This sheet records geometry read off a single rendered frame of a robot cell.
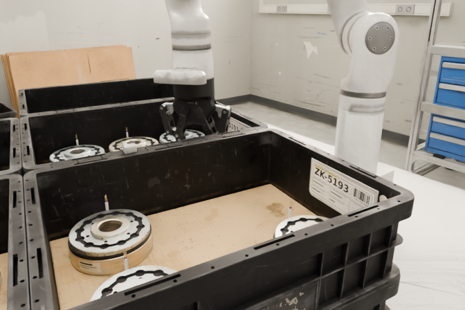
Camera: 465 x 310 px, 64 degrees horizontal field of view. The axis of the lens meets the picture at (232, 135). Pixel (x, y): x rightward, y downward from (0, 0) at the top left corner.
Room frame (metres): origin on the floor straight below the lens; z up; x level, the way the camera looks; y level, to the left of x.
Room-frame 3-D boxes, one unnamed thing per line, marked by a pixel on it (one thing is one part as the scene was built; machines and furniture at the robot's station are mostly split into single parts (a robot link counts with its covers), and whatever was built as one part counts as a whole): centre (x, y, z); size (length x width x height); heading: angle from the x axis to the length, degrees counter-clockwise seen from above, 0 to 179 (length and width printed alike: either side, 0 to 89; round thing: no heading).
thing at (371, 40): (0.76, -0.27, 1.04); 0.09 x 0.09 x 0.17; 9
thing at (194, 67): (0.66, 0.08, 1.05); 0.11 x 0.09 x 0.06; 164
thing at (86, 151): (0.69, 0.31, 0.86); 0.05 x 0.05 x 0.01
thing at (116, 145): (0.74, 0.21, 0.86); 0.10 x 0.10 x 0.01
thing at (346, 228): (0.42, 0.03, 0.92); 0.40 x 0.30 x 0.02; 119
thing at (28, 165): (0.68, 0.18, 0.92); 0.40 x 0.30 x 0.02; 119
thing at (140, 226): (0.42, 0.16, 0.86); 0.10 x 0.10 x 0.01
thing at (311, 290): (0.42, 0.03, 0.87); 0.40 x 0.30 x 0.11; 119
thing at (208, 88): (0.68, 0.07, 0.97); 0.08 x 0.08 x 0.09
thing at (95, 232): (0.42, 0.16, 0.86); 0.05 x 0.05 x 0.01
